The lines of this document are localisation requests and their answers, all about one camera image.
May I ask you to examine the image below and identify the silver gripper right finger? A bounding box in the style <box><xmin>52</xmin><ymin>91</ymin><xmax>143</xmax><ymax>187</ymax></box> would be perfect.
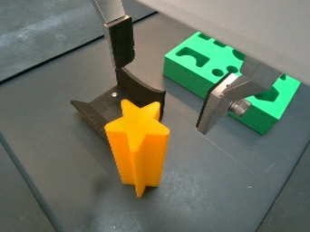
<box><xmin>197</xmin><ymin>57</ymin><xmax>282</xmax><ymax>134</ymax></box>

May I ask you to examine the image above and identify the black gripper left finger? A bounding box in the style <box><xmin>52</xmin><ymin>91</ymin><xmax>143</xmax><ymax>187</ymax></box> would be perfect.
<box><xmin>91</xmin><ymin>0</ymin><xmax>135</xmax><ymax>69</ymax></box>

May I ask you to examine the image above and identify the orange star prism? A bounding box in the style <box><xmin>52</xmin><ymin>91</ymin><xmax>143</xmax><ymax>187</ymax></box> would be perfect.
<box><xmin>104</xmin><ymin>100</ymin><xmax>170</xmax><ymax>198</ymax></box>

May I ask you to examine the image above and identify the green shape sorter board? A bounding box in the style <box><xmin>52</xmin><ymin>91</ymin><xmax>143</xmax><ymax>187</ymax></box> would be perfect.
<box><xmin>163</xmin><ymin>32</ymin><xmax>301</xmax><ymax>135</ymax></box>

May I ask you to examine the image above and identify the black curved holder block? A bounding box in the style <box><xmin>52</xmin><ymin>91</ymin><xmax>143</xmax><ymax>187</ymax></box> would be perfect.
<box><xmin>71</xmin><ymin>68</ymin><xmax>166</xmax><ymax>139</ymax></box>

